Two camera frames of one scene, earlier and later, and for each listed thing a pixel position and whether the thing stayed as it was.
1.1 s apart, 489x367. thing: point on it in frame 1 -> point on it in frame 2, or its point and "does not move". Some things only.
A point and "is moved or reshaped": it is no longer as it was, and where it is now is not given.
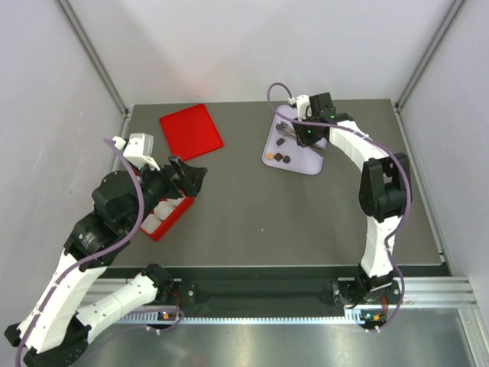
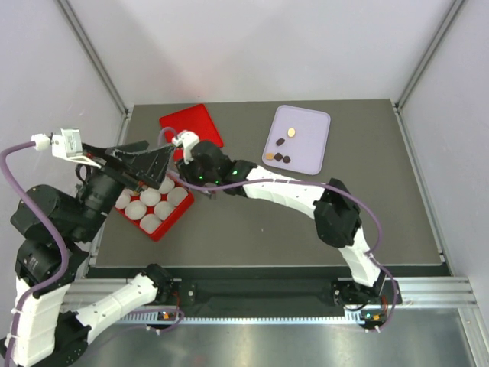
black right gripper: (302, 139) -> (189, 163)
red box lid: (190, 132) does not move
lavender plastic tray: (283, 152) does not move
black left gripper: (189, 184) -> (150, 165)
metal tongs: (286, 129) is moved or reshaped
